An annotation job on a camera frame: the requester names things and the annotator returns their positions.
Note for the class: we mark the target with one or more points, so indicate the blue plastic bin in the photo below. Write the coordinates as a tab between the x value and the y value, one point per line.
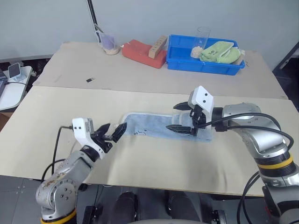
180	59

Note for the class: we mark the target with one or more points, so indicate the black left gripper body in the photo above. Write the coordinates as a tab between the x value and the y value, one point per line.
102	142

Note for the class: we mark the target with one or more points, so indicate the dark furniture piece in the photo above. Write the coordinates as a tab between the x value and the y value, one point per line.
288	67

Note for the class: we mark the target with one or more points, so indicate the brown cardboard box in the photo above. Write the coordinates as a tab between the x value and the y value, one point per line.
4	120

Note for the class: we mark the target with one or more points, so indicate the phone on stand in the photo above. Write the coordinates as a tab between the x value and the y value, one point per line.
14	70

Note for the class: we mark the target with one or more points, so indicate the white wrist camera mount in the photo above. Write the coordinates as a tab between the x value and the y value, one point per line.
203	99
82	133

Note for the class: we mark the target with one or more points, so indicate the small black chip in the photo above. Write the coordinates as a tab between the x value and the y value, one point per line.
90	79

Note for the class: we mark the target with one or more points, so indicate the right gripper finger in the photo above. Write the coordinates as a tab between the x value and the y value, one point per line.
181	129
182	106

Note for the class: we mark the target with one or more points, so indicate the light blue towel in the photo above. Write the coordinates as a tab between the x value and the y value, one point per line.
151	127

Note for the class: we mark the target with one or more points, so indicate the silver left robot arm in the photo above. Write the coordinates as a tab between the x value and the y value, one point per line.
63	184

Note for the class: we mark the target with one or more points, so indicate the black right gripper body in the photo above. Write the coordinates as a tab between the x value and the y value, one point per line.
199	116

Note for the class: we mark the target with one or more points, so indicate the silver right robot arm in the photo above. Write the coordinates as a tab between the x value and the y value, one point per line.
261	135

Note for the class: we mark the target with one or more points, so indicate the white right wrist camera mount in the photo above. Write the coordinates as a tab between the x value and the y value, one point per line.
203	99

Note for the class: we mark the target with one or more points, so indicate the tall clear glass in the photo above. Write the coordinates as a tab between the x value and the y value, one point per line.
201	40

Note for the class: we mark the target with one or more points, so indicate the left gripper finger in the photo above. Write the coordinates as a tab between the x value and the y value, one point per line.
102	131
119	132

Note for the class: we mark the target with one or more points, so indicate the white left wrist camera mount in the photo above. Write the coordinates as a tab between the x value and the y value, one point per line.
82	133

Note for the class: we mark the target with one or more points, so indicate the clear cup with purple cloth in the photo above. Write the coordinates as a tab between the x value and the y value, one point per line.
108	42

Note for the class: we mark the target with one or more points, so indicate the wooden block with holes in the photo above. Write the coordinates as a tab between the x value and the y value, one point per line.
157	47

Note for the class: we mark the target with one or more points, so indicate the red folded cloth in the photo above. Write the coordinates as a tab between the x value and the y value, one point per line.
137	52

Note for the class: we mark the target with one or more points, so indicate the green folded towel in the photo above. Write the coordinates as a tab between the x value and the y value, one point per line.
217	52

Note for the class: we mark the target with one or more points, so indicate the black thin pole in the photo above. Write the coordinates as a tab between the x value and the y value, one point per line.
93	16

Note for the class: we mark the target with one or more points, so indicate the dark rounded shape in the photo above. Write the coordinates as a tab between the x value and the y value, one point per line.
125	207
182	206

